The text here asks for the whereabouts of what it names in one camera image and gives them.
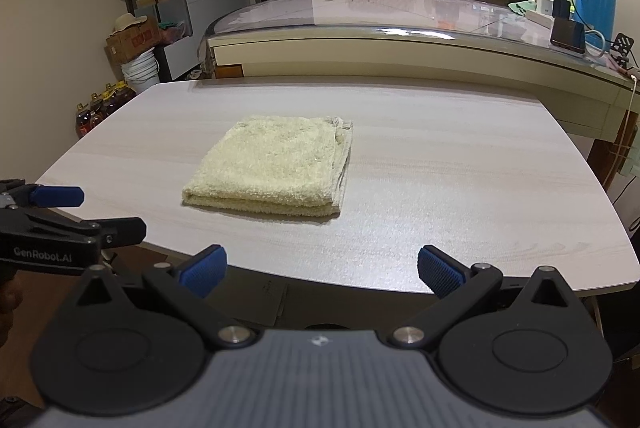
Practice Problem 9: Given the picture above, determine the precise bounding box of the group of amber oil bottles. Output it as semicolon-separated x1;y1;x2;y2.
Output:
75;81;137;140

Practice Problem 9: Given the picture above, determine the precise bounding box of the cream terry towel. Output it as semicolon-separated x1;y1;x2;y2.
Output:
181;115;354;219

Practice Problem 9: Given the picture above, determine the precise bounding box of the black phone stand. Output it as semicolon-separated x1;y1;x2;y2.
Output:
610;33;637;70

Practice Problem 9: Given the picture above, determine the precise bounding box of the person's left hand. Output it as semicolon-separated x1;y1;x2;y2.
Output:
0;281;24;350

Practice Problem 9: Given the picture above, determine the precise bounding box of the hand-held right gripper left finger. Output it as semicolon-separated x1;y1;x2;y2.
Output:
75;244;253;350

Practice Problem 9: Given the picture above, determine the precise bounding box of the straw hat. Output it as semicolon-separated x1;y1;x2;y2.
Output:
111;14;148;34

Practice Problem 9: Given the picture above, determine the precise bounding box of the white plastic bucket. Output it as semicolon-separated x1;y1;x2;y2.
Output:
121;53;161;95

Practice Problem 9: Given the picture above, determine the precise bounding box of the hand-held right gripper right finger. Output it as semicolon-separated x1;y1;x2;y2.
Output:
387;244;572;351

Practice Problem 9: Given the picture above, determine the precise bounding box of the beige dining table glass top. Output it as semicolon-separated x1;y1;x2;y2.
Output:
206;0;640;144

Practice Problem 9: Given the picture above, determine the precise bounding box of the cardboard box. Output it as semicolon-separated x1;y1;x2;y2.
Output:
105;16;161;64

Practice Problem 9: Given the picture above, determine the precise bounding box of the white cable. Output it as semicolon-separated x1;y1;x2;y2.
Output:
602;76;639;185

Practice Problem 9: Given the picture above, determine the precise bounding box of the white power strip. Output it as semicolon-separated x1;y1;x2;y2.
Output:
525;11;556;30

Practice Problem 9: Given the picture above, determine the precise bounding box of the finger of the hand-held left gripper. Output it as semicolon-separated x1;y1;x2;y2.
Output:
22;209;147;250
0;179;85;210

